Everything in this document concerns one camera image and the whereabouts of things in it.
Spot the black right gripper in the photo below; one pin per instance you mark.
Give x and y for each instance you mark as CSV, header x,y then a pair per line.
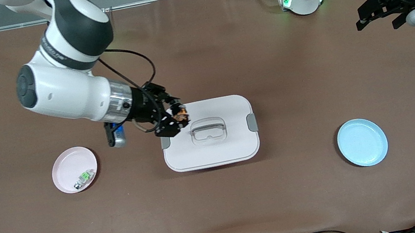
x,y
142,103

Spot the orange black push-button switch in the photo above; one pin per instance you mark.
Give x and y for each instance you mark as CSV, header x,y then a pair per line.
x,y
181,116

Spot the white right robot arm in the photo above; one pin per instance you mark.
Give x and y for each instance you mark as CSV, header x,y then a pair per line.
x,y
60,90

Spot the white lidded box grey latches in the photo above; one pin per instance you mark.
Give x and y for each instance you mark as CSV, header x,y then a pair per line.
x,y
213,149

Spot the pink round plate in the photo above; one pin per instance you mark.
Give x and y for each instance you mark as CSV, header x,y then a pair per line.
x,y
68,169

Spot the brown table cover mat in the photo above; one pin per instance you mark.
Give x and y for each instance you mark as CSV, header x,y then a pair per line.
x,y
224,215

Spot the light blue round plate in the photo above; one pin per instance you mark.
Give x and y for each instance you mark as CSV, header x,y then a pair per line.
x,y
363,143

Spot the green push-button switch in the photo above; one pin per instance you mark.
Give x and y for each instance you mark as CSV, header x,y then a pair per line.
x,y
85,178

